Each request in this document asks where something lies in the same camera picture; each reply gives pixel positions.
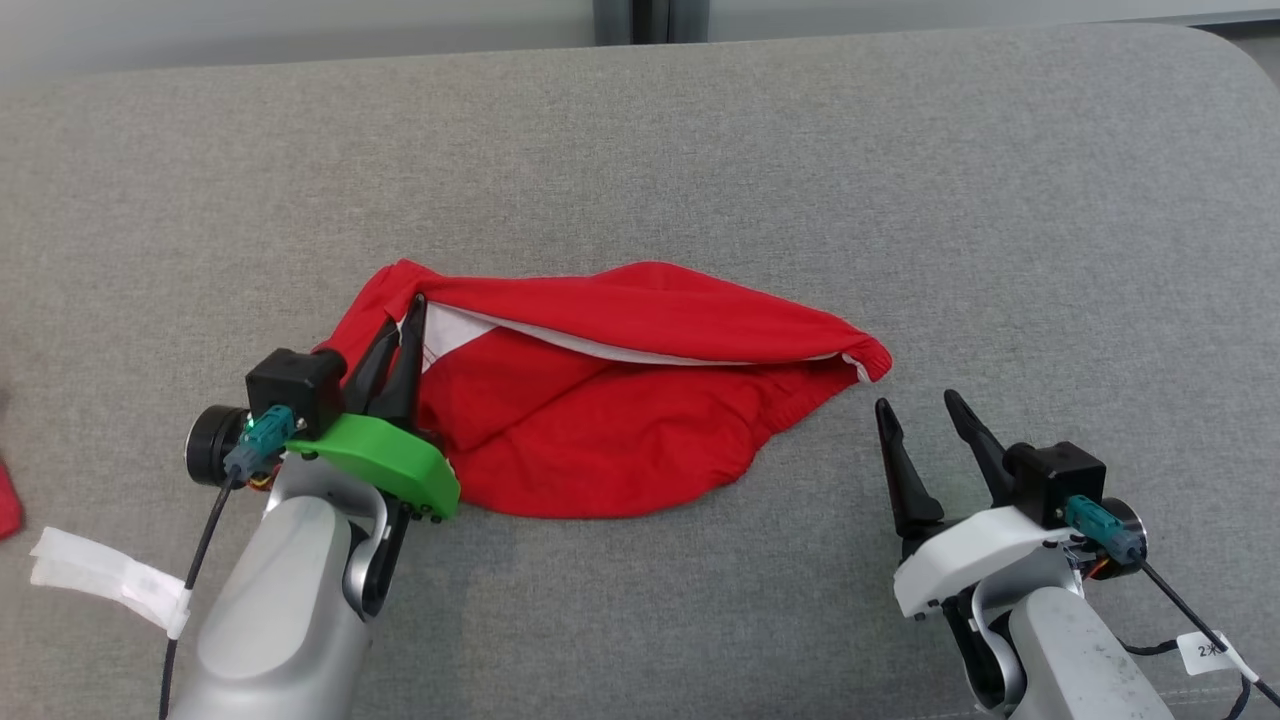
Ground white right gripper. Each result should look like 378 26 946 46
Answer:
876 389 1077 621

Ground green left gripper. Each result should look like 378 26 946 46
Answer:
287 293 462 524

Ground red shorts white lining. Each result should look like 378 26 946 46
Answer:
315 259 894 521

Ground red t-shirt white sleeves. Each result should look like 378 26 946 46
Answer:
0 458 25 542

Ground black right gripper motor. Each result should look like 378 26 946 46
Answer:
1085 497 1150 583

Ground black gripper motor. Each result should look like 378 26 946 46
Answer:
184 404 251 490
1085 497 1150 583

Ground black left gripper motor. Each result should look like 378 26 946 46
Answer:
184 404 251 490

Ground white printed cable label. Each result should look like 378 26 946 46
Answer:
1176 630 1253 683

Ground white tape cable tag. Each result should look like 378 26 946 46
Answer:
30 526 193 642

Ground grey partition post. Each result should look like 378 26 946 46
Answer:
593 0 712 47

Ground grey wall baseboard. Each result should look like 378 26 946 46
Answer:
1095 8 1280 31

